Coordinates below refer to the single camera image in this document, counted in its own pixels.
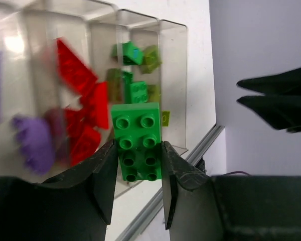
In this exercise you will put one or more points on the large red lego brick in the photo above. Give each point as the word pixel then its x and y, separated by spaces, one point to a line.
pixel 73 71

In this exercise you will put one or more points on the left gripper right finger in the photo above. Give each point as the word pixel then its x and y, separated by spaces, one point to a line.
pixel 227 207

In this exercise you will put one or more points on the green L-shaped lego plate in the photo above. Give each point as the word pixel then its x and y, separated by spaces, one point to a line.
pixel 137 130

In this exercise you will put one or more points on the green number one lego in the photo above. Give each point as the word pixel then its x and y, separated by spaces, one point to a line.
pixel 127 54

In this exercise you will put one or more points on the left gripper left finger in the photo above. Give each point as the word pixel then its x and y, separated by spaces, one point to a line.
pixel 73 205

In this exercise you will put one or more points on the small purple lego brick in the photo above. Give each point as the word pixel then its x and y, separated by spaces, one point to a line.
pixel 36 145

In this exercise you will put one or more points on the red rounded lego brick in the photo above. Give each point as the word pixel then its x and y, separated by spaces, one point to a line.
pixel 95 106

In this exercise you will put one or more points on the clear bin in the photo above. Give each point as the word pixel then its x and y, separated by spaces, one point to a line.
pixel 107 30
pixel 17 95
pixel 168 83
pixel 45 22

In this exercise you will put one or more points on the small red lego brick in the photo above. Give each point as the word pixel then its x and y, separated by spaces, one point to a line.
pixel 75 123

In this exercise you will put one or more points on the small red lego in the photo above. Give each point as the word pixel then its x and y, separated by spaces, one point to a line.
pixel 85 145

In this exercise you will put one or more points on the yellow-green lego brick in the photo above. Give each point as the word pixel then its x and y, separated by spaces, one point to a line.
pixel 151 59
pixel 165 118

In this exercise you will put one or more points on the small green lego brick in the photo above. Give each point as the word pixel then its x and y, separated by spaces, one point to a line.
pixel 138 92

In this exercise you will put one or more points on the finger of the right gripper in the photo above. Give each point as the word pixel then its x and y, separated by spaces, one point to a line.
pixel 287 83
pixel 281 112

